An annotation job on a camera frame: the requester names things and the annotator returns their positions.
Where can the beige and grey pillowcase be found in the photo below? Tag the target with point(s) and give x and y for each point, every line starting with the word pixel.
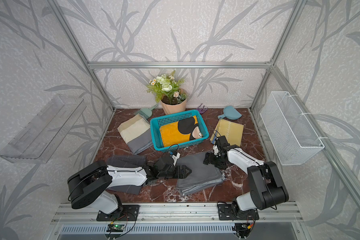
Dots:
pixel 136 133

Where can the yellow cartoon mouse pillowcase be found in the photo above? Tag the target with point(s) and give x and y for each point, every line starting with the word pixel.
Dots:
pixel 179 132

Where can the artificial flowering plant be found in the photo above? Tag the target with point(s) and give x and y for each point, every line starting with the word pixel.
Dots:
pixel 167 89

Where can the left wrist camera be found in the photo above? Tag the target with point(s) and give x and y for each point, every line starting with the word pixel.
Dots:
pixel 175 156

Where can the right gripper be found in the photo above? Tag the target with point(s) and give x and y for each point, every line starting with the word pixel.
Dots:
pixel 211 155

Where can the blue dustpan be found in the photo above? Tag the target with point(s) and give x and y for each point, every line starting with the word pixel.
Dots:
pixel 230 113

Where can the plain grey pillowcase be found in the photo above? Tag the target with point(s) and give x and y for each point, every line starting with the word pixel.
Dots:
pixel 202 176

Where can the teal plastic basket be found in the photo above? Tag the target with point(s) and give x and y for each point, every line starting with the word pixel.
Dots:
pixel 156 123

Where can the peach flower pot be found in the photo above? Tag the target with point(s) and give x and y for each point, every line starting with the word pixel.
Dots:
pixel 174 106

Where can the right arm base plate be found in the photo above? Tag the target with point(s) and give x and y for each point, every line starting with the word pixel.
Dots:
pixel 231 211

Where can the left green circuit board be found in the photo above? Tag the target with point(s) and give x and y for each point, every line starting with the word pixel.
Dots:
pixel 115 228

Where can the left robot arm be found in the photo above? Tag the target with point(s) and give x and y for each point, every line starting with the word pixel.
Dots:
pixel 88 187

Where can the pale yellow zigzag pillowcase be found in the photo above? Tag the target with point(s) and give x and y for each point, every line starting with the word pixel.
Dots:
pixel 232 131

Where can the aluminium front rail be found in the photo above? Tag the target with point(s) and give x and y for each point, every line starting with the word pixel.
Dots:
pixel 192 212

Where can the clear acrylic wall shelf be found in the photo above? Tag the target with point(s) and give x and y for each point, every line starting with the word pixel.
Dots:
pixel 37 142

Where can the right circuit board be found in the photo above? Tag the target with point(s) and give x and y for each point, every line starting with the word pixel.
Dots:
pixel 242 227

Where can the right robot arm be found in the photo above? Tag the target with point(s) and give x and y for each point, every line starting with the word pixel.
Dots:
pixel 267 188

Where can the green hand brush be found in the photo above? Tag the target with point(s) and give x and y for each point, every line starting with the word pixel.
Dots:
pixel 146 112

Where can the dark grey checked pillowcase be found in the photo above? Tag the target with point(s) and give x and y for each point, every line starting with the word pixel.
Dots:
pixel 131 161

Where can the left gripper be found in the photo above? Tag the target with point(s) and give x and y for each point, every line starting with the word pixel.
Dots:
pixel 182 173

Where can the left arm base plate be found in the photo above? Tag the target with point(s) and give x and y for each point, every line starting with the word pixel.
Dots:
pixel 129 211

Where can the purple garden fork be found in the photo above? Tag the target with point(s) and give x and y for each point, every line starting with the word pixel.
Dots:
pixel 201 109

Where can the white wire wall basket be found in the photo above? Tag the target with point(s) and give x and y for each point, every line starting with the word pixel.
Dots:
pixel 293 137

